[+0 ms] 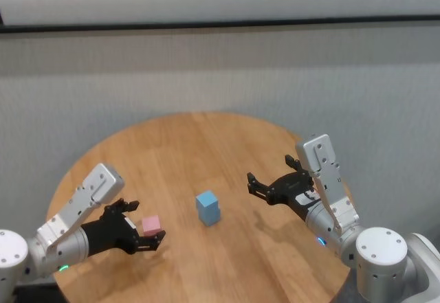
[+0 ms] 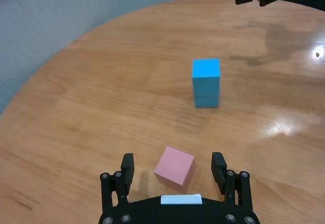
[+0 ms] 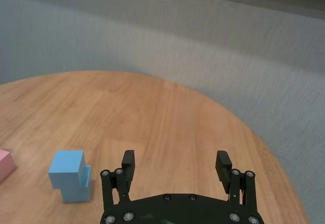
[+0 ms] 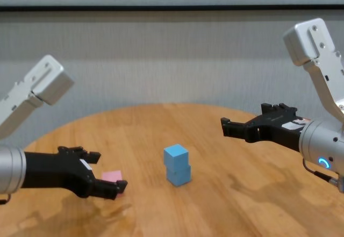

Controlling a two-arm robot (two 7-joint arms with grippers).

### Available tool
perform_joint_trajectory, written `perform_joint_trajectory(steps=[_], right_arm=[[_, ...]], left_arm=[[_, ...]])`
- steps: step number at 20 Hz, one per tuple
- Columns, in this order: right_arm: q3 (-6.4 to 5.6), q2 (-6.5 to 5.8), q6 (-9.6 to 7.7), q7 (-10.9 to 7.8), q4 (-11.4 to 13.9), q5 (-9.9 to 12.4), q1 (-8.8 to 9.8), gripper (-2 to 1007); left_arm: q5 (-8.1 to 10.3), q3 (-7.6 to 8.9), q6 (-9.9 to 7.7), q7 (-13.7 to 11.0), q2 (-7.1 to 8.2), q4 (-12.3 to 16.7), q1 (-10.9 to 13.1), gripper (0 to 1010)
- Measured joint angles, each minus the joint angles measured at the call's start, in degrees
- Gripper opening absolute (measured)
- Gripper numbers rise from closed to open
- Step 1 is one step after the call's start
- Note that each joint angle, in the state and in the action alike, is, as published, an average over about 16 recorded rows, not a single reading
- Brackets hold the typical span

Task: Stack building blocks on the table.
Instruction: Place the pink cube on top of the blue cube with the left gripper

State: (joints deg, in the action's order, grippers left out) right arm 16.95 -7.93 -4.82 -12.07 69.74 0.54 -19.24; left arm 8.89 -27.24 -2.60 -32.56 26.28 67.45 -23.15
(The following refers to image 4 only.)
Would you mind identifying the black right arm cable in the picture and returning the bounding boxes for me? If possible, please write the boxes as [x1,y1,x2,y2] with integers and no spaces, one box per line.
[302,157,344,193]

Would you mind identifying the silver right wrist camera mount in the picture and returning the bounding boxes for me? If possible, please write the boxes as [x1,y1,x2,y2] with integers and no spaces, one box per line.
[282,18,344,133]

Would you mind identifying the pink cube block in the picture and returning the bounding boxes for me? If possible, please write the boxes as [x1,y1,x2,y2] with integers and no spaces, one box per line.
[101,170,125,198]

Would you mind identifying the black wall trim strip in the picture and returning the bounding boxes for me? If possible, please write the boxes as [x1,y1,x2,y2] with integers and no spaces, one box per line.
[0,4,344,12]

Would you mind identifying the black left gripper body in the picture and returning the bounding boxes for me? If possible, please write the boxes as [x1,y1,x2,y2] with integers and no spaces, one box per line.
[21,152,97,199]

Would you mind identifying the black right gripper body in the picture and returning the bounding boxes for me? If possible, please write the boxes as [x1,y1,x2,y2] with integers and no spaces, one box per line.
[245,114,313,152]

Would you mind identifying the blue cube block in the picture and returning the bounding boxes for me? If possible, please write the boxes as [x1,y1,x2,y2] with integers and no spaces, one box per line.
[166,164,192,187]
[163,143,189,168]

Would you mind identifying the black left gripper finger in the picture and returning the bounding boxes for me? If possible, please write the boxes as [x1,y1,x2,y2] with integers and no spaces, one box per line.
[92,179,128,201]
[58,146,102,164]

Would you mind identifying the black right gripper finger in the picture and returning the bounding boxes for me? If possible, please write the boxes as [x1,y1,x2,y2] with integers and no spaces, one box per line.
[260,103,298,117]
[220,117,259,143]

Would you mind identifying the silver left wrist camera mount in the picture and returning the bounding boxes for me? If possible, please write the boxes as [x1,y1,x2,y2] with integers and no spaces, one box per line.
[0,54,75,141]

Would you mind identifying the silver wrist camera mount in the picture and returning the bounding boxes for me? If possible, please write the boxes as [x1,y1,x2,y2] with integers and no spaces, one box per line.
[282,18,344,133]
[0,54,75,141]

